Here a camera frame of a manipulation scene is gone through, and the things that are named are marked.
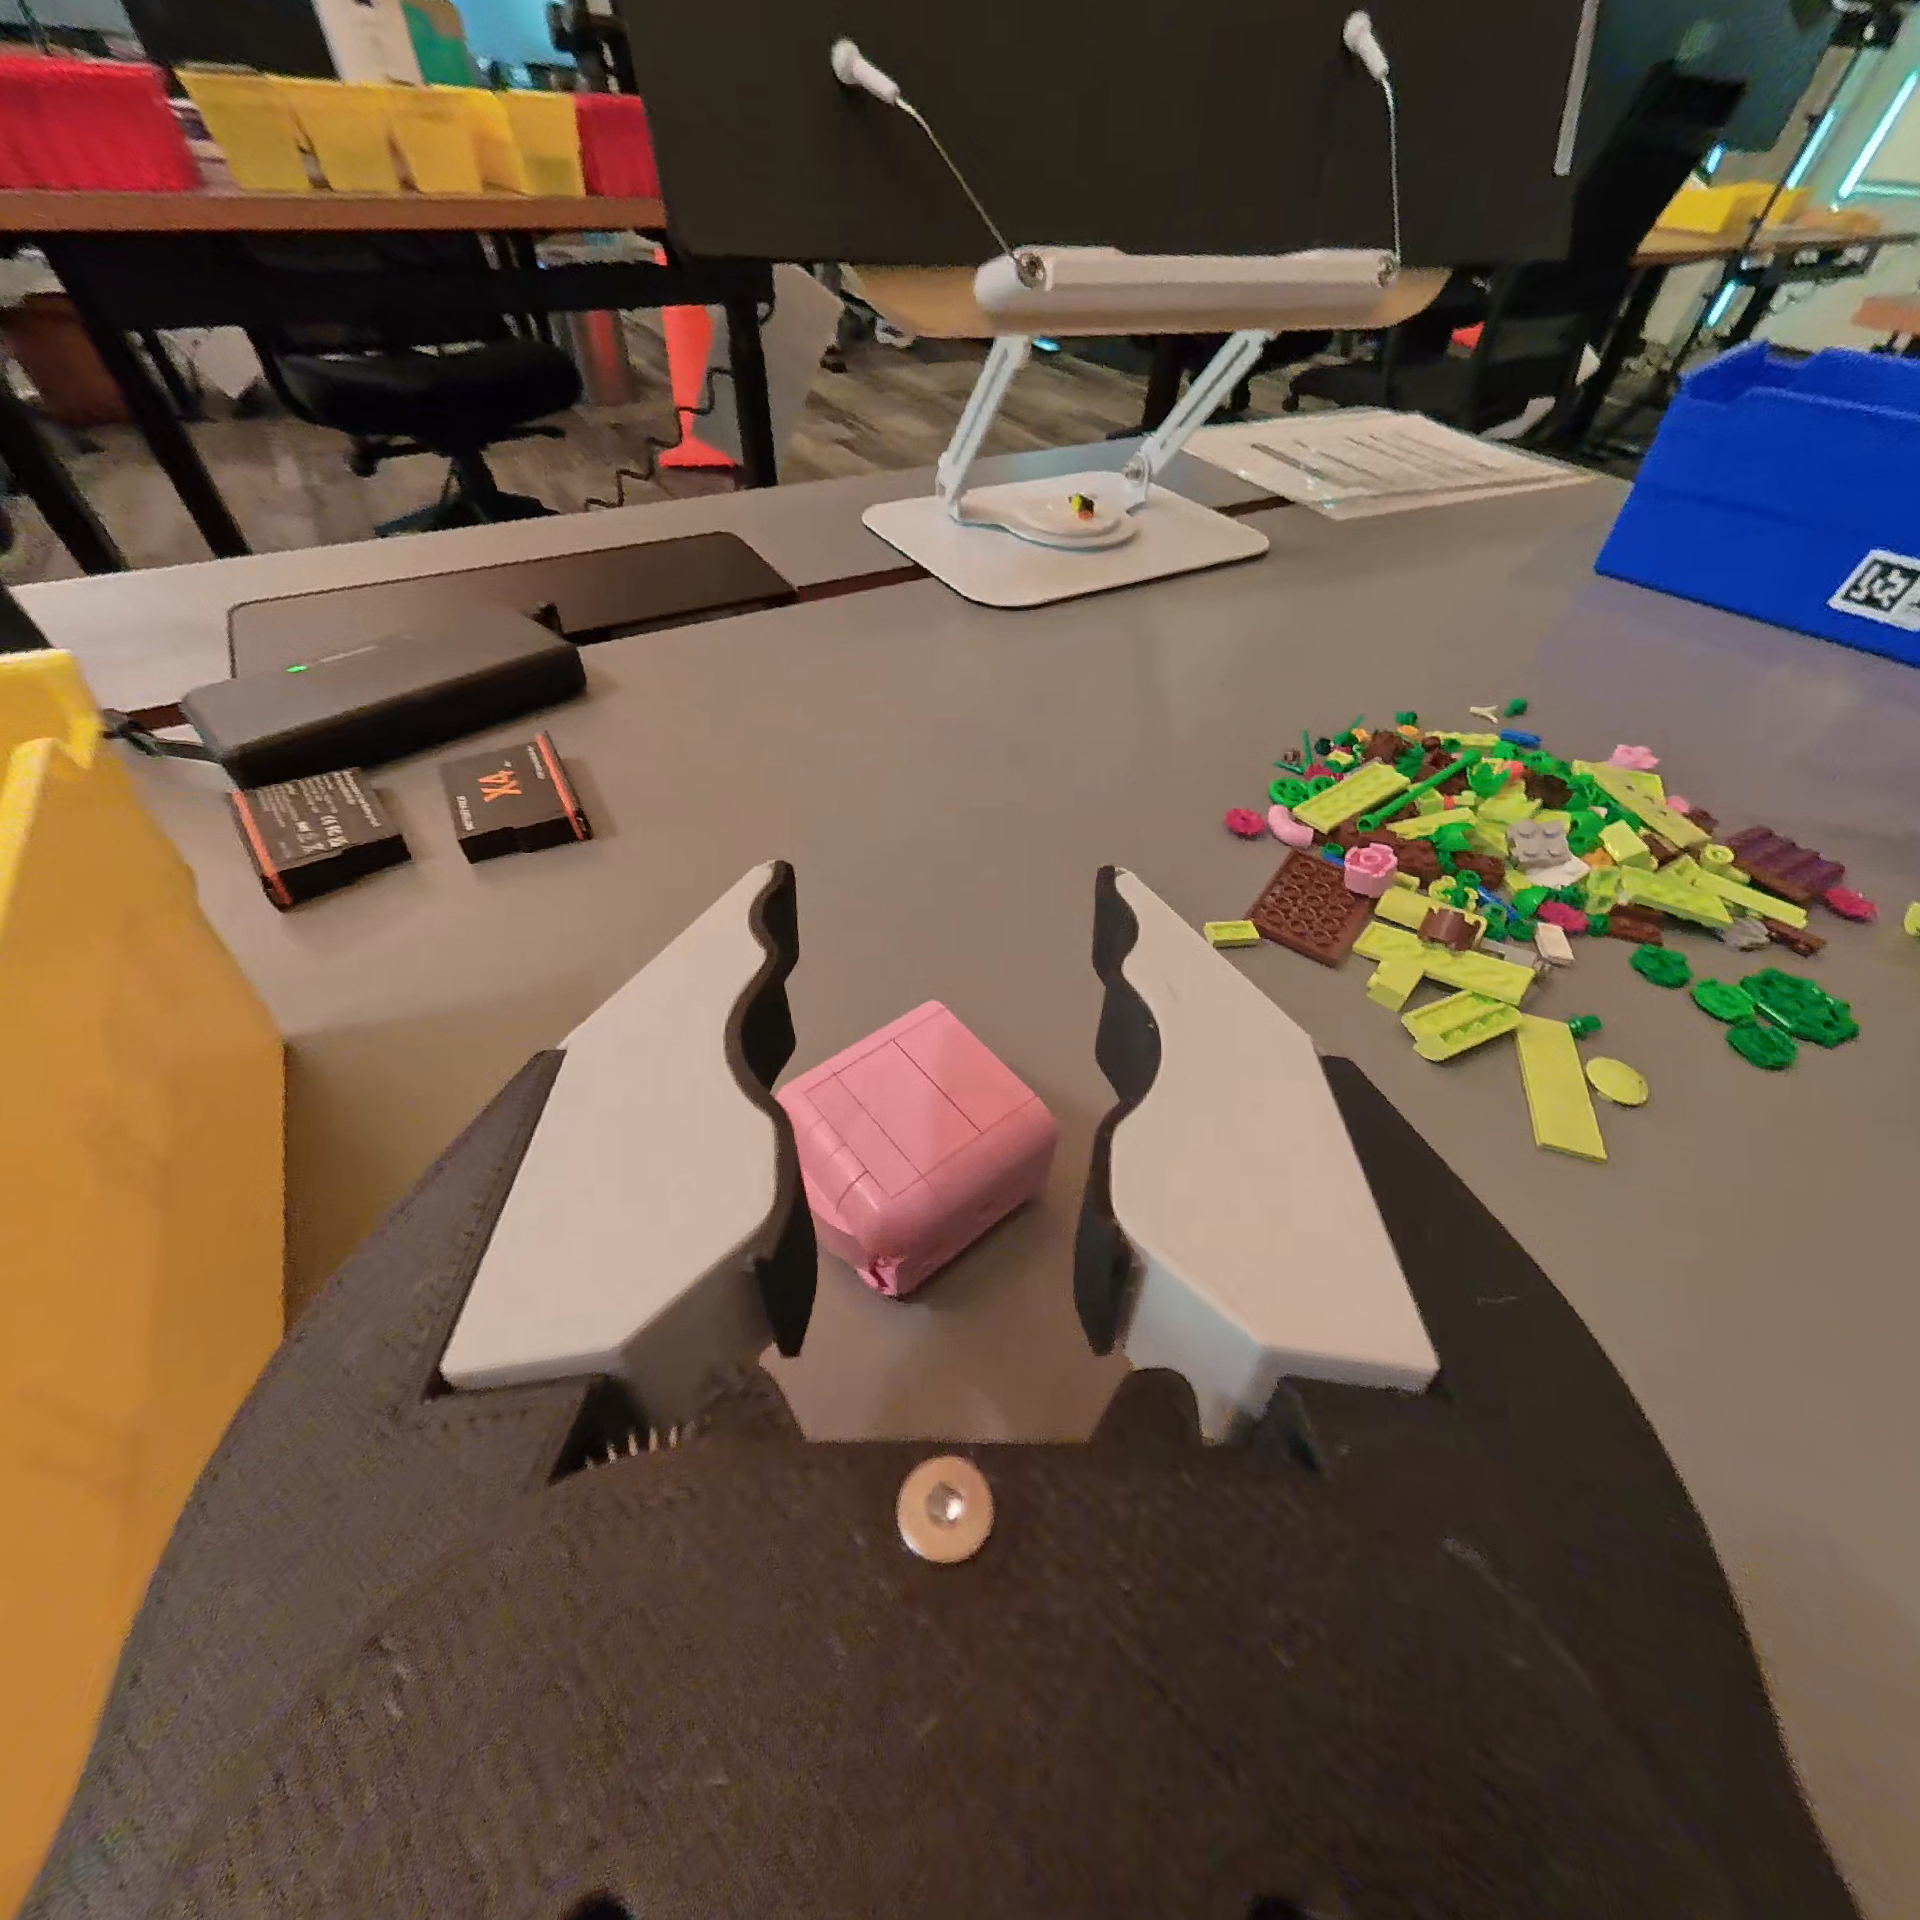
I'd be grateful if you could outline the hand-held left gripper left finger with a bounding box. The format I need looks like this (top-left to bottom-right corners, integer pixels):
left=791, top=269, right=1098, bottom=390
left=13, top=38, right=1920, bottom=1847
left=438, top=861, right=819, bottom=1389

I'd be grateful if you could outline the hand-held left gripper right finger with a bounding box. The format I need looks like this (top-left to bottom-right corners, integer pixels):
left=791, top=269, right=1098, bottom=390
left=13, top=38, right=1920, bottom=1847
left=1074, top=864, right=1442, bottom=1446

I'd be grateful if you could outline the pink toy brick cube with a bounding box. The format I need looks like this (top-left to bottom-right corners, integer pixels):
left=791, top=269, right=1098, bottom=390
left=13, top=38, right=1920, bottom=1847
left=774, top=998, right=1060, bottom=1301

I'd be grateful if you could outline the pile of toy bricks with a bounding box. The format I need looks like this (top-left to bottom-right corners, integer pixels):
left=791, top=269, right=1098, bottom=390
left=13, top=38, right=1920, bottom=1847
left=1204, top=697, right=1920, bottom=1162

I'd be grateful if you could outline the large yellow storage bin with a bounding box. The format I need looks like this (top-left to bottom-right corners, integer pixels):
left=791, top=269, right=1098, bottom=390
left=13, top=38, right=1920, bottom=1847
left=0, top=647, right=289, bottom=1892

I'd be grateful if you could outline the black power bank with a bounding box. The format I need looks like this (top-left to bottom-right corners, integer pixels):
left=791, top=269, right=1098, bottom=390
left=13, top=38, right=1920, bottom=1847
left=181, top=602, right=587, bottom=789

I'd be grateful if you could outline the white folding stand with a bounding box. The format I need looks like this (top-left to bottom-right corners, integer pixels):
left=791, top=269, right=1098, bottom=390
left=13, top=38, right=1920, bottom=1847
left=861, top=245, right=1409, bottom=610

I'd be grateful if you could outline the clear sheet with paper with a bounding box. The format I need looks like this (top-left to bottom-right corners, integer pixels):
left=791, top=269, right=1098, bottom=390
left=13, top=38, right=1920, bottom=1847
left=1182, top=406, right=1595, bottom=521

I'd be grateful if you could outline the orange cone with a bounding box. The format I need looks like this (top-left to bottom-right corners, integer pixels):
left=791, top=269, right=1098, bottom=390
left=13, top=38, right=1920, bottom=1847
left=655, top=306, right=746, bottom=472

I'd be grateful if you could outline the black office chair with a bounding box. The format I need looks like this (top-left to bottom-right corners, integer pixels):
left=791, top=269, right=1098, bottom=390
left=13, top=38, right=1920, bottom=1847
left=277, top=335, right=586, bottom=534

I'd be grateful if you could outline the blue storage bin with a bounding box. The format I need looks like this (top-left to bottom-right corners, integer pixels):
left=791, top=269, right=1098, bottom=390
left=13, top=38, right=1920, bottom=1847
left=1594, top=340, right=1920, bottom=670

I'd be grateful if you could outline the wooden top side table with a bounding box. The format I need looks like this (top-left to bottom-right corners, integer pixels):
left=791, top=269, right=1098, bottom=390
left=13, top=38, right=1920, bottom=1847
left=0, top=191, right=782, bottom=558

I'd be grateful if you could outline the red storage bin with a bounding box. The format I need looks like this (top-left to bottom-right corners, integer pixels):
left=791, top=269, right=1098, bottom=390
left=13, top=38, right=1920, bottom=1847
left=0, top=53, right=203, bottom=193
left=574, top=93, right=666, bottom=200

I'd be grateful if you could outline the small yellow storage bin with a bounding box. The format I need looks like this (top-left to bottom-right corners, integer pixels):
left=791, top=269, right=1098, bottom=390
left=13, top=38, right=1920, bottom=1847
left=387, top=85, right=485, bottom=196
left=471, top=89, right=587, bottom=200
left=175, top=66, right=308, bottom=193
left=286, top=77, right=399, bottom=196

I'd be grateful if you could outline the black hanging panel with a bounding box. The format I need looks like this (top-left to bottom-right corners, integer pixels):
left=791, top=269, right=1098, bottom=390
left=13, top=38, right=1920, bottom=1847
left=617, top=0, right=1599, bottom=269

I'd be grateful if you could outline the black camera battery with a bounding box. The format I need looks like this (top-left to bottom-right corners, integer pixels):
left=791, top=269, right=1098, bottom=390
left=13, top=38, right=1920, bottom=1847
left=438, top=730, right=591, bottom=864
left=228, top=768, right=413, bottom=911

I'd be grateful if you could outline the white hook with wire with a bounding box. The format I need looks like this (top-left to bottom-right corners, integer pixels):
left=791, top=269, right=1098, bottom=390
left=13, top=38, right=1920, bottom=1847
left=829, top=38, right=1045, bottom=288
left=1341, top=10, right=1404, bottom=278

